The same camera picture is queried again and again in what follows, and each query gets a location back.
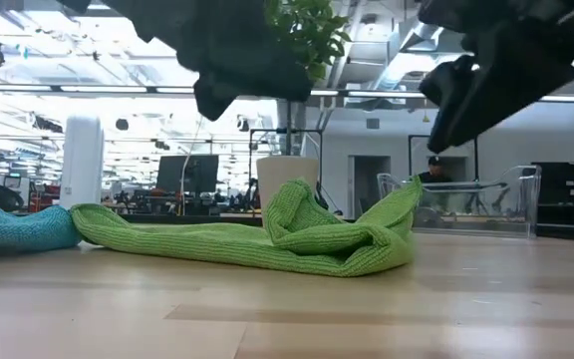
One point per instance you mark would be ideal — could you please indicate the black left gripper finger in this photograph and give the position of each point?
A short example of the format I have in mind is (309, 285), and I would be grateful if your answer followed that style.
(217, 97)

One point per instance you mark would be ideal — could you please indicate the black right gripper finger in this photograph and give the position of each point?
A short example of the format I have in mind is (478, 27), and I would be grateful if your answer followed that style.
(491, 90)

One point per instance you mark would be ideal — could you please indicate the green microfiber towel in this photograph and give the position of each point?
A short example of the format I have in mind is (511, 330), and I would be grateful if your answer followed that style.
(247, 244)

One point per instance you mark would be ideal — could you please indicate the turquoise microfiber towel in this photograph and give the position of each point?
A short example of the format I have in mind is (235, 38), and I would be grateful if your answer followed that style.
(18, 224)

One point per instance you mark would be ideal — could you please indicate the black computer monitor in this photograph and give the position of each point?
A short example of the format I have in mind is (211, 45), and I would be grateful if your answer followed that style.
(187, 174)

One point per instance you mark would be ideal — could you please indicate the green leafy plant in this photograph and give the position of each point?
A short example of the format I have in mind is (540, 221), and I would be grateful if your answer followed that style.
(312, 35)

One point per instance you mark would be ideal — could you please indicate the white plant pot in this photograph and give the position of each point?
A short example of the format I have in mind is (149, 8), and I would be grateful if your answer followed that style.
(279, 174)

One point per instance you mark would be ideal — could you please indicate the person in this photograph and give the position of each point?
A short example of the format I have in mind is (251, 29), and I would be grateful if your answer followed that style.
(435, 175)

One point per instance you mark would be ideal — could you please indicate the clear plastic bin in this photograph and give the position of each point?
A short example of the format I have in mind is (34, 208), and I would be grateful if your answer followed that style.
(526, 199)

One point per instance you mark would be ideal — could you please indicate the black cabinet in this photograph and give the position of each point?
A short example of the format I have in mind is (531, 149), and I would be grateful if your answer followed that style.
(566, 194)

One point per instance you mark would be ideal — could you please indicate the white cylindrical column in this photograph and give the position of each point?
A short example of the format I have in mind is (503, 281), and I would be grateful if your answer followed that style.
(82, 159)

